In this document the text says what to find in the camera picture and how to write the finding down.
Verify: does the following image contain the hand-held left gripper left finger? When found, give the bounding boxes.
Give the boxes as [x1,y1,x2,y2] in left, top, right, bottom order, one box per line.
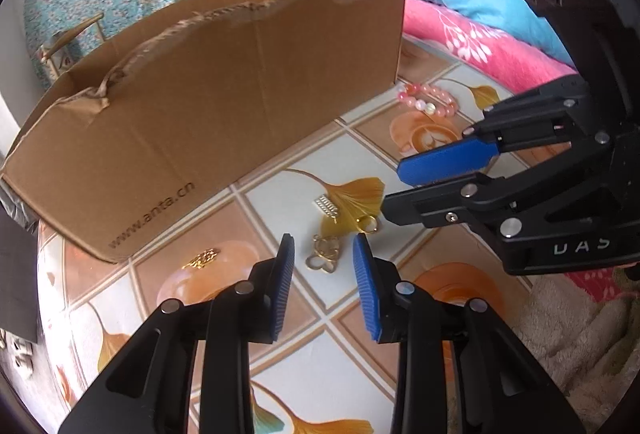
[59,233,297,434]

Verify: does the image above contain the wooden chair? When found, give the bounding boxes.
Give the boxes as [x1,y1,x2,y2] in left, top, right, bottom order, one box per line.
[37,11,106,79]

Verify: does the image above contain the silver rhinestone charm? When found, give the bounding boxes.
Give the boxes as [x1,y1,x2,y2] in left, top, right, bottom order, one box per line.
[315,195,341,218]

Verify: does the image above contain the pink bead bracelet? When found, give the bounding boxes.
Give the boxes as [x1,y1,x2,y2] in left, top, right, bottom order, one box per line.
[396,82,459,117]

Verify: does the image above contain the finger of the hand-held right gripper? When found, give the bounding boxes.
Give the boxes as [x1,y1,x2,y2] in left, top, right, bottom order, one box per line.
[396,74,593,187]
[382,134,621,245]

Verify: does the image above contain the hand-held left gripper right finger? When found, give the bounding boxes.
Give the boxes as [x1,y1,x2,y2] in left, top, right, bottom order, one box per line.
[352,234,586,434]

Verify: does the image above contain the gold openwork pendant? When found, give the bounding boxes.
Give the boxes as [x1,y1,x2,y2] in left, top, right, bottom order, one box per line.
[305,235,343,273]

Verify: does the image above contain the tile pattern table cover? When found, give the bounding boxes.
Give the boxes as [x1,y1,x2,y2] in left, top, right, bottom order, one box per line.
[35,36,566,434]

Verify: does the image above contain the brown cardboard box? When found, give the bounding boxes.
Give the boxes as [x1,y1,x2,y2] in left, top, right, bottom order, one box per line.
[0,0,407,263]

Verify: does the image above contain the gold brooch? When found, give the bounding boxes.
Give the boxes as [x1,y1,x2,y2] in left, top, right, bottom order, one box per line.
[181,249,221,271]

